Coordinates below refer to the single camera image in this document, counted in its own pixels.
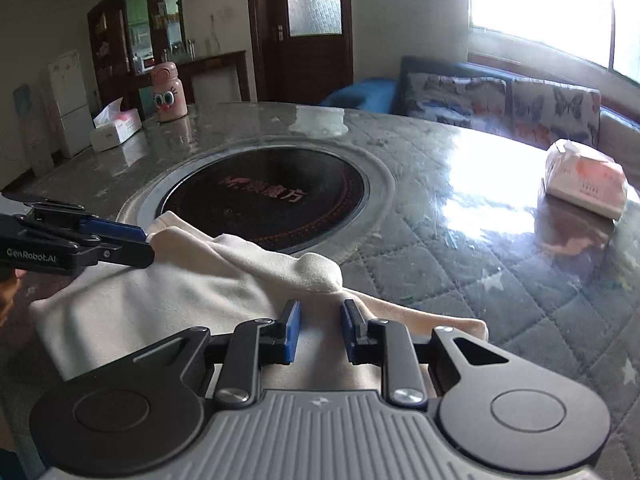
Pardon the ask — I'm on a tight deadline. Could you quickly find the pink white tissue pack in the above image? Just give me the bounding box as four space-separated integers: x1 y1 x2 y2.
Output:
537 138 629 221

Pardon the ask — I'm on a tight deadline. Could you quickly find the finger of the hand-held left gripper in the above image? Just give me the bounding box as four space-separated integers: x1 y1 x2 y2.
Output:
1 191 149 244
75 239 156 270

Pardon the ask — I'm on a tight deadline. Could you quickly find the butterfly print cushion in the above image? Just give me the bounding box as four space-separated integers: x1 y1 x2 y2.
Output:
406 72 512 133
509 80 602 150

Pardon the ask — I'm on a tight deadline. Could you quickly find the window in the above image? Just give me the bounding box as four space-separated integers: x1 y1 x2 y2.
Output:
466 0 640 84

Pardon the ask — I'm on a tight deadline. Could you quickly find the white tissue box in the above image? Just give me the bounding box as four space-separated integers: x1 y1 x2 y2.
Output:
90 97 143 152

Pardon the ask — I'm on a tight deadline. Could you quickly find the blue cushion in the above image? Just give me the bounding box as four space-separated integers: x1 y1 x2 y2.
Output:
319 77 398 113

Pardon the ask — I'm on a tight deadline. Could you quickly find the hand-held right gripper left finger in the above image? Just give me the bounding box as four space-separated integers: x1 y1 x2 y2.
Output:
132 300 302 409

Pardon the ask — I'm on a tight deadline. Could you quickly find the person's left hand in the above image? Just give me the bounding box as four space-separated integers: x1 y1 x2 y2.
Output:
0 268 24 327

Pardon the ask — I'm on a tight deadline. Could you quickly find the grey sofa cushion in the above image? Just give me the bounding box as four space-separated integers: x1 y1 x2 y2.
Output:
597 109 640 173

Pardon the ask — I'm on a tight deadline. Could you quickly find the cream garment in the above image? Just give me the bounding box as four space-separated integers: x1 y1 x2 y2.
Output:
27 210 489 396

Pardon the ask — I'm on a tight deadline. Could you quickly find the brown door with frosted glass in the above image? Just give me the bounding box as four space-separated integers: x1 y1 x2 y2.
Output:
245 0 355 104

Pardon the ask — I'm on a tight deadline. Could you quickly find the dark wooden cabinet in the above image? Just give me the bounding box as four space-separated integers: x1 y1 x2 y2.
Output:
86 0 187 108

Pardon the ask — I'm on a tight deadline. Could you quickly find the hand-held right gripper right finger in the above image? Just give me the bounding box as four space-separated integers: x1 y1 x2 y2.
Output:
340 299 512 408

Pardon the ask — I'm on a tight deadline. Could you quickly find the white refrigerator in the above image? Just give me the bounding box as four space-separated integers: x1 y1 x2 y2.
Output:
46 49 91 159

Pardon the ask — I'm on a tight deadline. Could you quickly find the dark wooden counter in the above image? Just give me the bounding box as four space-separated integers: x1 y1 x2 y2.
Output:
135 50 252 111

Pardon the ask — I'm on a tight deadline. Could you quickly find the round black induction cooktop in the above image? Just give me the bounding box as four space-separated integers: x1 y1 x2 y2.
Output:
119 141 397 257

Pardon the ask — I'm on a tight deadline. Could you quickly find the blue sofa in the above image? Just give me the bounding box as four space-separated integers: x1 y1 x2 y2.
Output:
392 55 640 181

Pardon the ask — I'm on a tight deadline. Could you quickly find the pink bottle with face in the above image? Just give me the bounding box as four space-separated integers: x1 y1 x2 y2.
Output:
151 61 190 123

